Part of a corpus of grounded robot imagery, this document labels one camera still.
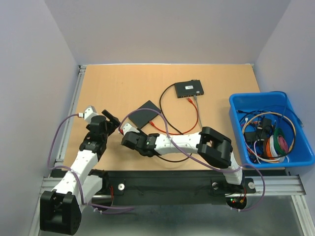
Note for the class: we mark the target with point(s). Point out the black network switch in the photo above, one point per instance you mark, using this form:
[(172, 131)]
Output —
[(188, 88)]

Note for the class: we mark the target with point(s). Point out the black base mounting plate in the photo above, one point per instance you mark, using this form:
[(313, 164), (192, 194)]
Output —
[(140, 188)]

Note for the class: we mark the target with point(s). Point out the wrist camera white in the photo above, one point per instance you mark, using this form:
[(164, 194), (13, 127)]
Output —
[(88, 114), (127, 127)]

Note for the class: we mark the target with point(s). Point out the aluminium frame rail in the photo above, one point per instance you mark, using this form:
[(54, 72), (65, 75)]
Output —
[(164, 134)]

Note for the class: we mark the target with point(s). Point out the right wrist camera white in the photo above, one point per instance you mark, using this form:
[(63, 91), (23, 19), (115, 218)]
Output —
[(127, 127)]

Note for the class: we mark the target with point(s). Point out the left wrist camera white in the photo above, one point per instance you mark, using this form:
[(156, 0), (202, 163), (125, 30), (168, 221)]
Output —
[(88, 114)]

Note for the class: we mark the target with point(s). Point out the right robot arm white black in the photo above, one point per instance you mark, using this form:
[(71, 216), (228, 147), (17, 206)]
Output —
[(215, 148)]

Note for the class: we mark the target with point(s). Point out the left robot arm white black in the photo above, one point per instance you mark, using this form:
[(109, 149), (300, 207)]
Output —
[(61, 208)]

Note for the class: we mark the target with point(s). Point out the blue plastic bin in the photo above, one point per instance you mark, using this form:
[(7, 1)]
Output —
[(268, 132)]

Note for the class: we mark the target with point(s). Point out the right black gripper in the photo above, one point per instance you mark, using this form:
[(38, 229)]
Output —
[(141, 133)]

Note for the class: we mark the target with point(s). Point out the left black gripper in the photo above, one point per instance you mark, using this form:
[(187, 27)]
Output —
[(113, 123)]

